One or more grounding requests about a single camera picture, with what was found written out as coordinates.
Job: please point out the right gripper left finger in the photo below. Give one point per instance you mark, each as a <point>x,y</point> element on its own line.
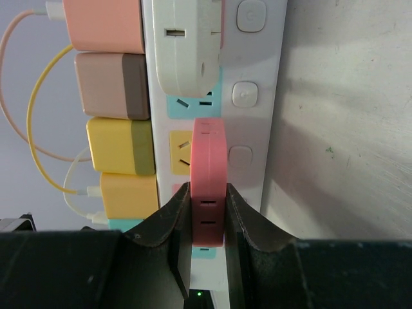
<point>148,266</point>

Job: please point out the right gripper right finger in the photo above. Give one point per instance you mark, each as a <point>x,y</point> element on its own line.
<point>270,268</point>

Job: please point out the pink plug adapter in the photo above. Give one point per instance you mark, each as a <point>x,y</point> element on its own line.
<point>208,176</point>

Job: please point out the white power strip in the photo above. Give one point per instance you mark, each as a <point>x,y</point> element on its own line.
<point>243,97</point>

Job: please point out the white plug adapter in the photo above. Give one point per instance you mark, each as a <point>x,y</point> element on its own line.
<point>187,44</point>

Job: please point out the teal USB charger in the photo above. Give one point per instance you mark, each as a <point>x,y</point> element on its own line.
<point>123,224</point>

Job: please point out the yellow olive USB charger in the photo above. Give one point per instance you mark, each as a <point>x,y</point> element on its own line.
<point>121,146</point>

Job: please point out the beige brown USB charger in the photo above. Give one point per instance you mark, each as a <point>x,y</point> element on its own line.
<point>113,85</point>

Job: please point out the salmon pink USB charger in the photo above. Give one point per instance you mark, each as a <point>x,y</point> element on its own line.
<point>113,26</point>

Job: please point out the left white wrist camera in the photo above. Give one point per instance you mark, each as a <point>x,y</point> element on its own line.
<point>23,223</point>

